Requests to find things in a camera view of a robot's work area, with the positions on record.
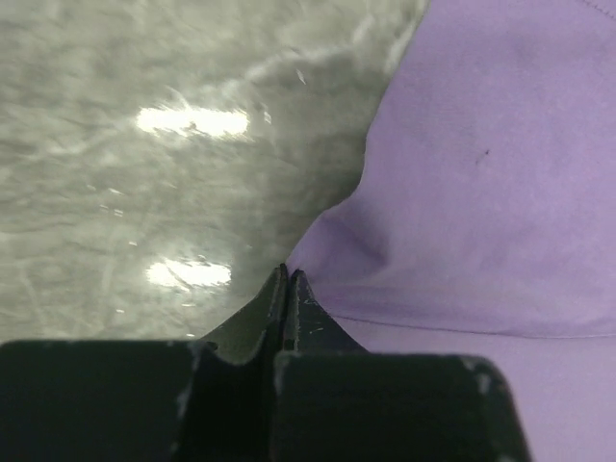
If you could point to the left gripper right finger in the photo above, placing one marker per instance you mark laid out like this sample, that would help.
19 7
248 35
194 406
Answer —
351 405

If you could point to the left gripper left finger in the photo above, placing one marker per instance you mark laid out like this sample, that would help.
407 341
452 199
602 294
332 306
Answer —
164 400

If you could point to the lavender t shirt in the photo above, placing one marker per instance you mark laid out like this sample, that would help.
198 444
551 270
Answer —
484 219

